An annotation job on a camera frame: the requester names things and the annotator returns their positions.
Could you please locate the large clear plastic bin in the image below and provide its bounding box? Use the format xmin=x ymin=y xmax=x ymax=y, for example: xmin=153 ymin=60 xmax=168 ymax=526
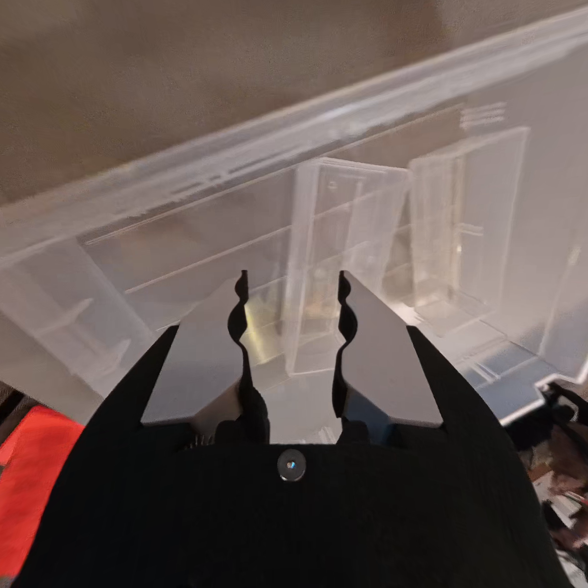
xmin=0 ymin=5 xmax=588 ymax=428

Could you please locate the single clear plastic drawer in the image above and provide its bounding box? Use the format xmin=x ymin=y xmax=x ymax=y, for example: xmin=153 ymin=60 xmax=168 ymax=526
xmin=284 ymin=156 xmax=413 ymax=376
xmin=408 ymin=125 xmax=532 ymax=339

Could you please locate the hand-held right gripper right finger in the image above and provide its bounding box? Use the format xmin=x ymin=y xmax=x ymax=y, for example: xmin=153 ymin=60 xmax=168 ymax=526
xmin=332 ymin=269 xmax=444 ymax=435

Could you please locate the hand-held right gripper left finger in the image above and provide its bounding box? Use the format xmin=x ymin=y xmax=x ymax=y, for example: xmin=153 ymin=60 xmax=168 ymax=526
xmin=140 ymin=269 xmax=252 ymax=435

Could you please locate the black object with red trim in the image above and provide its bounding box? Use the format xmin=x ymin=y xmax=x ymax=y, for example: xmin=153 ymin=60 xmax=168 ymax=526
xmin=0 ymin=406 xmax=85 ymax=580

